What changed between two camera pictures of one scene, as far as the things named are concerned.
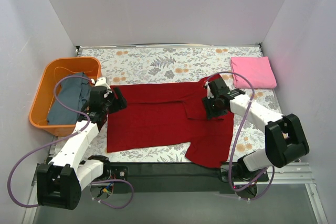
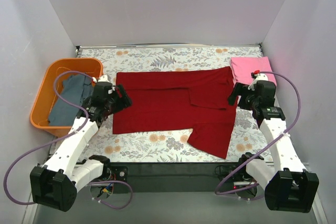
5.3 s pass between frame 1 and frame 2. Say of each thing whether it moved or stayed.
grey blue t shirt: stayed
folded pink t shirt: stayed
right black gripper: moved
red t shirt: moved
